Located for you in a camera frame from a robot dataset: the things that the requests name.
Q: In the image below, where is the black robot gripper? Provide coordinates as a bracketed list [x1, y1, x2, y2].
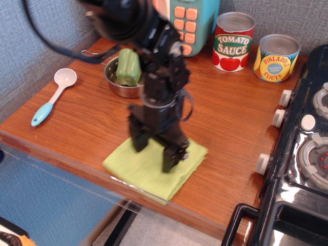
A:
[128, 94, 191, 173]

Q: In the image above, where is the green towel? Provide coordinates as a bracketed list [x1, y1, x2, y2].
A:
[103, 138, 208, 205]

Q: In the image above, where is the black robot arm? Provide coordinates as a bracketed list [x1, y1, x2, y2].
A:
[83, 1, 190, 173]

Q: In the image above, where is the white stove knob middle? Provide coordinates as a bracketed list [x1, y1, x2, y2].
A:
[272, 109, 285, 128]

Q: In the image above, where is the white stove knob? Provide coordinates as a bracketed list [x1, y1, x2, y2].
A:
[256, 153, 271, 175]
[272, 109, 285, 128]
[279, 90, 293, 108]

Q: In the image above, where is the green toy bell pepper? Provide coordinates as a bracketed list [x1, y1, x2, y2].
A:
[116, 48, 141, 87]

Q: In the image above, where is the small steel pan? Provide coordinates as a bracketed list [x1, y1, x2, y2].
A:
[80, 50, 146, 99]

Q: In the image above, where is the white stove knob lower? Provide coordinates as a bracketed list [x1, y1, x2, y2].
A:
[256, 153, 271, 175]

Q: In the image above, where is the clear acrylic table guard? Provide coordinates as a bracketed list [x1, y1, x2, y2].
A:
[0, 130, 252, 243]

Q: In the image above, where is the toy microwave teal and white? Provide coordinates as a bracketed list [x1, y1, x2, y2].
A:
[151, 0, 221, 57]

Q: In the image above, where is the white stove knob upper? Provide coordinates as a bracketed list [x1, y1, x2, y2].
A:
[279, 90, 293, 108]

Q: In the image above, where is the tomato sauce can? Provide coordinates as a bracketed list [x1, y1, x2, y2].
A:
[212, 12, 256, 72]

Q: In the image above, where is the pineapple slices can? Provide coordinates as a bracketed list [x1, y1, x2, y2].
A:
[253, 34, 301, 83]

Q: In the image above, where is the black toy stove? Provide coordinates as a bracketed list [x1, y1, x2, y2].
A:
[222, 45, 327, 245]

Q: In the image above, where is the orange fuzzy object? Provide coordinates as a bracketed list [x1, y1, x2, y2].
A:
[0, 230, 36, 246]

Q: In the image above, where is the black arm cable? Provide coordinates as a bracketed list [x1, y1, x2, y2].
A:
[22, 0, 121, 64]

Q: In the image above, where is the white spoon blue handle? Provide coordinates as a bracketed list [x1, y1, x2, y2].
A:
[31, 68, 77, 127]

